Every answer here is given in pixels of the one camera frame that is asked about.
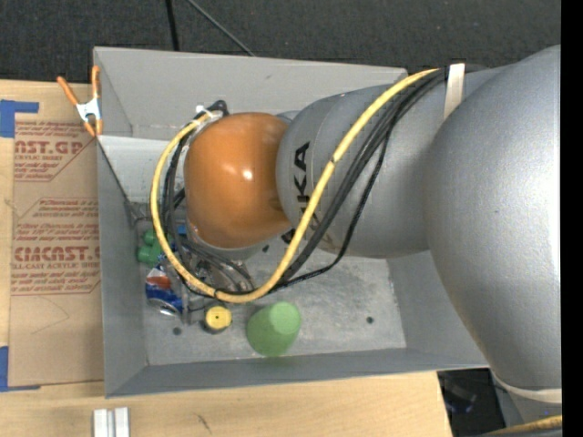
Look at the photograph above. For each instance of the brown cardboard board, red print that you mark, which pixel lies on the brown cardboard board, red print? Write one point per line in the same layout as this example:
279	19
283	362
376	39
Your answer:
54	317

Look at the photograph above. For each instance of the light green cup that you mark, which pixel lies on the light green cup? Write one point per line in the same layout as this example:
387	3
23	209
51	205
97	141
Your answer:
273	329

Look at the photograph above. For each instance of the blue red white crushed can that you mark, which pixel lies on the blue red white crushed can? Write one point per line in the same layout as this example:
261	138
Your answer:
160	289

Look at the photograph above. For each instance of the yellow and black round object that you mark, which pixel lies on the yellow and black round object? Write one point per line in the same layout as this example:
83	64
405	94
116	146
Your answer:
217	318

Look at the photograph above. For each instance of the grey metal bin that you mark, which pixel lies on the grey metal bin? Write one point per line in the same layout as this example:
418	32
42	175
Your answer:
337	298

